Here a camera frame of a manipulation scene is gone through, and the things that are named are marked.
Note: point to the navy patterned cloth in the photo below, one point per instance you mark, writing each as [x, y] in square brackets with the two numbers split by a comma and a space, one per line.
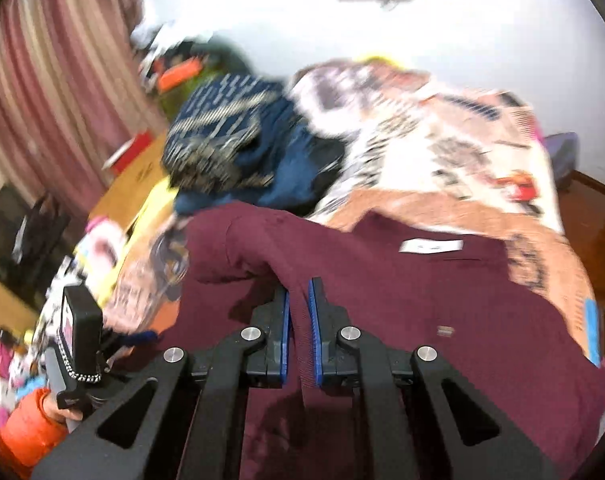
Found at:
[220, 141]

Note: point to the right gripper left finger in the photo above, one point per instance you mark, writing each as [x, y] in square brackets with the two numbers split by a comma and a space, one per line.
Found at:
[267, 362]

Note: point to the grey purple backpack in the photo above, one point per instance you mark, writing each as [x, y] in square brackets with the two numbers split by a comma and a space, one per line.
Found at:
[563, 150]

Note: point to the person left hand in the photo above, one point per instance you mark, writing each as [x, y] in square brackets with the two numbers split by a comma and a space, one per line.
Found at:
[62, 415]

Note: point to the brown cardboard box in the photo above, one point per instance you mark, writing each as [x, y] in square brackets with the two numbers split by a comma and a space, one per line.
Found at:
[127, 185]

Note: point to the yellow garment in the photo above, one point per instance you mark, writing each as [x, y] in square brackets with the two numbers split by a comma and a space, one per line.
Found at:
[112, 239]

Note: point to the yellow pillow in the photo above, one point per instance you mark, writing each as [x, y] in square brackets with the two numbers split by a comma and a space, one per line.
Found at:
[382, 61]

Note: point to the dark blue jeans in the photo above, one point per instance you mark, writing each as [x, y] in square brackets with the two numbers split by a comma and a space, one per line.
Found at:
[305, 166]

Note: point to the red box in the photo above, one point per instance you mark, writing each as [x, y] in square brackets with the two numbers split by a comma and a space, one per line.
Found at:
[127, 153]

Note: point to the orange left sleeve forearm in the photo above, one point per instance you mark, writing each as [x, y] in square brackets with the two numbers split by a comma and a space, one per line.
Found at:
[29, 434]

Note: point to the striped pink curtain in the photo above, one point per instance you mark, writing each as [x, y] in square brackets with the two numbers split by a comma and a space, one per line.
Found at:
[70, 96]

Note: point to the maroon button shirt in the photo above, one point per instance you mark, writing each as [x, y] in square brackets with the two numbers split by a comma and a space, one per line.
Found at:
[509, 342]

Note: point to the colourful bed sheet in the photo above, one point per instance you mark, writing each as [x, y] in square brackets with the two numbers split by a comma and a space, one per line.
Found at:
[592, 330]

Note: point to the orange box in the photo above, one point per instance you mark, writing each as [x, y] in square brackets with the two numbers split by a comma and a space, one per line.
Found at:
[173, 76]

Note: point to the newspaper print blanket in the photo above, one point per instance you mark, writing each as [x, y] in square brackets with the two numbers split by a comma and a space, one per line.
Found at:
[435, 156]

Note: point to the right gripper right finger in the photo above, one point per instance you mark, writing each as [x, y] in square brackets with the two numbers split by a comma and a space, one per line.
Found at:
[335, 364]

